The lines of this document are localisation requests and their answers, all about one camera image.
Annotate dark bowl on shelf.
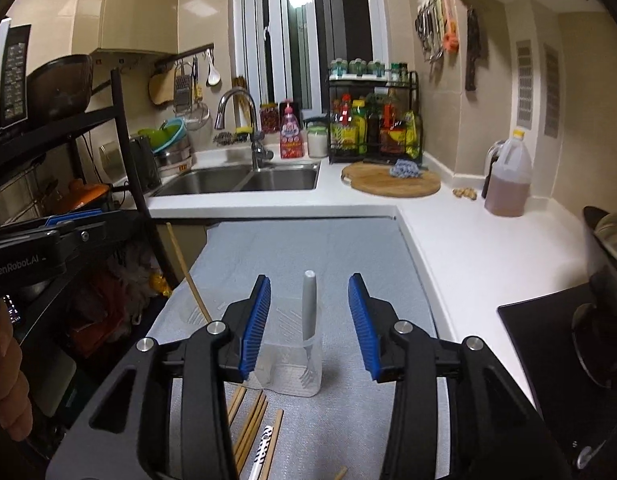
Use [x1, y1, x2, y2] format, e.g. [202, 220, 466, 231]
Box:
[26, 54, 94, 122]

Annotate round wooden cutting board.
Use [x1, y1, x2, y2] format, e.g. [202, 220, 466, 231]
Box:
[341, 162, 441, 198]

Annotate microwave oven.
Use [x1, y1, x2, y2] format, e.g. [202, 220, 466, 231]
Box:
[0, 18, 31, 130]

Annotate green and blue bowls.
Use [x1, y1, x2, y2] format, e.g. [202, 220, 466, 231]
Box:
[136, 117, 186, 154]

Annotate person's left hand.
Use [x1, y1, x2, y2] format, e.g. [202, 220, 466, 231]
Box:
[0, 300, 33, 442]

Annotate hanging metal grater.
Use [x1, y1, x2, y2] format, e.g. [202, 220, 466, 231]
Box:
[173, 61, 192, 115]

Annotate black gas stove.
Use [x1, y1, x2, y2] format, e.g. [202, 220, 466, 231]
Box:
[497, 284, 617, 479]

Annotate black shelving unit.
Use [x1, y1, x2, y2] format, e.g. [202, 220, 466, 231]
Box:
[0, 68, 180, 411]

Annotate red dish soap bottle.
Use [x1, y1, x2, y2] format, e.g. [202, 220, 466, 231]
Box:
[279, 101, 304, 159]

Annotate fork with grey handle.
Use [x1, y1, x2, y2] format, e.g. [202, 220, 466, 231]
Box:
[300, 270, 317, 388]

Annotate blue dish cloth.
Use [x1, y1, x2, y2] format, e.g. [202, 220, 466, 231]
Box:
[389, 159, 421, 179]

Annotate white ceramic spoon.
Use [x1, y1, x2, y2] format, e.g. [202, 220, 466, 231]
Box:
[248, 426, 274, 480]

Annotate hanging white ladle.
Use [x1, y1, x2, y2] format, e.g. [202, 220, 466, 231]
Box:
[204, 49, 222, 88]

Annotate grey table mat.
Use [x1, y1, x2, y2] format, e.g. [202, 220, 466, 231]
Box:
[149, 218, 435, 479]

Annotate stainless steel sink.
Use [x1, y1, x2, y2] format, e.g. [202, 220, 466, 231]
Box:
[152, 164, 319, 197]

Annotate plastic oil jug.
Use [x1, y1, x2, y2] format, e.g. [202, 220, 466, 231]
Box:
[485, 130, 533, 218]

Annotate chrome kitchen faucet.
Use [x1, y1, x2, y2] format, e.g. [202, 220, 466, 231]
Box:
[214, 87, 274, 171]

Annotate clear plastic utensil holder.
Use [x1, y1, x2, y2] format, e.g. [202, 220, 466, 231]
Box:
[180, 286, 324, 399]

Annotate hanging cleaver knife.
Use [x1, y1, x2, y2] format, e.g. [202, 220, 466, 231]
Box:
[465, 6, 482, 92]

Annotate black wok with lid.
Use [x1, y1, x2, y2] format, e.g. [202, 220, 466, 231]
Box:
[582, 206, 617, 326]

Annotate hanging wooden board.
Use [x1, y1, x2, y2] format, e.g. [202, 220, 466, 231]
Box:
[148, 67, 175, 107]

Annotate ginger root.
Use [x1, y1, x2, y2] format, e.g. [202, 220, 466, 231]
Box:
[453, 188, 478, 200]

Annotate steel pot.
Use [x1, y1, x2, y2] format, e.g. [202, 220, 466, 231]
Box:
[0, 168, 42, 226]

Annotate window frame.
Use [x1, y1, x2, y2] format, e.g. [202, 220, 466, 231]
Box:
[230, 0, 389, 117]

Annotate hanging utensils on rail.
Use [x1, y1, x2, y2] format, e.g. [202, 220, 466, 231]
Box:
[415, 0, 459, 64]

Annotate red jar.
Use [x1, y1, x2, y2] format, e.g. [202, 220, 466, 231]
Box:
[260, 103, 279, 134]

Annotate black condiment rack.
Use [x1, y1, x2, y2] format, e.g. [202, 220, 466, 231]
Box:
[327, 58, 423, 164]

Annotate white jar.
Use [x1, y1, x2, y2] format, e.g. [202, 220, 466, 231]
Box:
[306, 125, 328, 158]

